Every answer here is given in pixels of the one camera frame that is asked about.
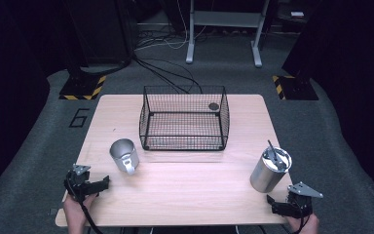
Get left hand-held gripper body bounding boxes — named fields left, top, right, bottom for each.
left=63, top=163, right=94, bottom=203

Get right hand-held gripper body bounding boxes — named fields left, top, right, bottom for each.
left=284, top=181, right=324, bottom=219

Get silver metal tumbler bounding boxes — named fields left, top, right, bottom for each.
left=249, top=145, right=293, bottom=194

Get silver metal mug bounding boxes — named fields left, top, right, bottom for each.
left=108, top=137, right=140, bottom=176

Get metal straw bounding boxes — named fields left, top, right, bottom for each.
left=267, top=139, right=282, bottom=169

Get black wire basket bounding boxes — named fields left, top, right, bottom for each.
left=138, top=85, right=231, bottom=152

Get person's right hand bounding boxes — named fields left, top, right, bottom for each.
left=286, top=213, right=320, bottom=234

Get person's left hand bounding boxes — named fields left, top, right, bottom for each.
left=62, top=192, right=97, bottom=234

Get black stand with striped base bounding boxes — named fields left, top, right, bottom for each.
left=58, top=0, right=134, bottom=101
left=271, top=0, right=374, bottom=101

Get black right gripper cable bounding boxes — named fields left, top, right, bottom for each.
left=290, top=208, right=310, bottom=234

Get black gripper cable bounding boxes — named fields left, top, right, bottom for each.
left=63, top=176, right=104, bottom=234
left=290, top=208, right=310, bottom=234

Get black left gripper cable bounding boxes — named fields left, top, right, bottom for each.
left=63, top=176, right=104, bottom=234

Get black floor cables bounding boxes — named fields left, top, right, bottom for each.
left=131, top=55, right=205, bottom=96

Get white floor cables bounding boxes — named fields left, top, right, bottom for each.
left=134, top=0, right=209, bottom=53

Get white metal desk frame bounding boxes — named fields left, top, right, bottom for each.
left=185, top=0, right=271, bottom=68

